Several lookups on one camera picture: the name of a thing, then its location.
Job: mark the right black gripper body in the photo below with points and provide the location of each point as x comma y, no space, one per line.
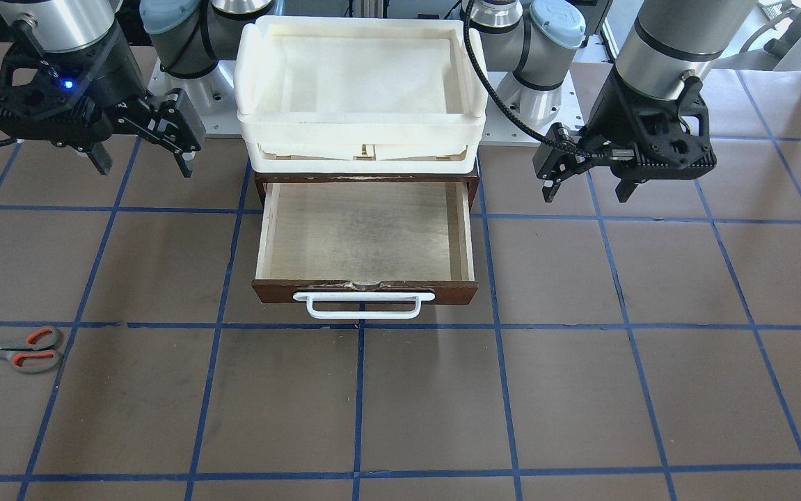
109,75

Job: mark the grey orange scissors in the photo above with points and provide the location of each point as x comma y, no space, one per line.
36,353

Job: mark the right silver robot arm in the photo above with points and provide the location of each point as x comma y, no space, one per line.
193,39

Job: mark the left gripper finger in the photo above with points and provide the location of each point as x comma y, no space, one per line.
625,189
553,164

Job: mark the dark brown drawer cabinet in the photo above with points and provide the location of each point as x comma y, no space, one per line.
471,180

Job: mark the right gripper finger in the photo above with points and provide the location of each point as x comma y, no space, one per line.
170,121
100,158

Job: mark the wooden drawer with white handle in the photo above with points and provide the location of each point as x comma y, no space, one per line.
401,243

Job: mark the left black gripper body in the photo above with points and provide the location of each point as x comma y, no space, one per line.
606,118

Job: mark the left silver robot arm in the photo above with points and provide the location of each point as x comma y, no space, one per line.
536,43

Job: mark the white plastic tray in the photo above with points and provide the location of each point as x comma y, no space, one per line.
359,96

